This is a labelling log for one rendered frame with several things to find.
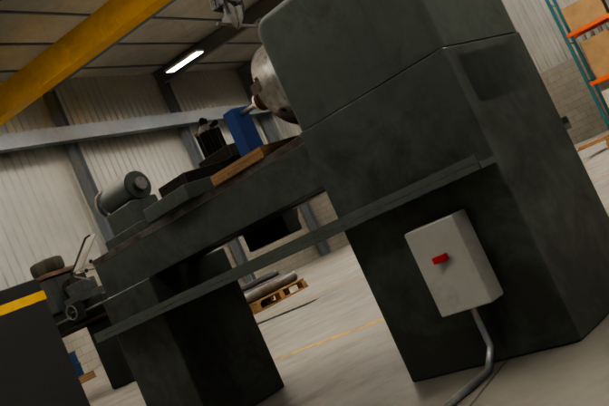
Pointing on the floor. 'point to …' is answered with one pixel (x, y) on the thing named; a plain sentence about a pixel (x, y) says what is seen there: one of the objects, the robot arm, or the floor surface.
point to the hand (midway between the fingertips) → (237, 24)
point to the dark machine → (33, 352)
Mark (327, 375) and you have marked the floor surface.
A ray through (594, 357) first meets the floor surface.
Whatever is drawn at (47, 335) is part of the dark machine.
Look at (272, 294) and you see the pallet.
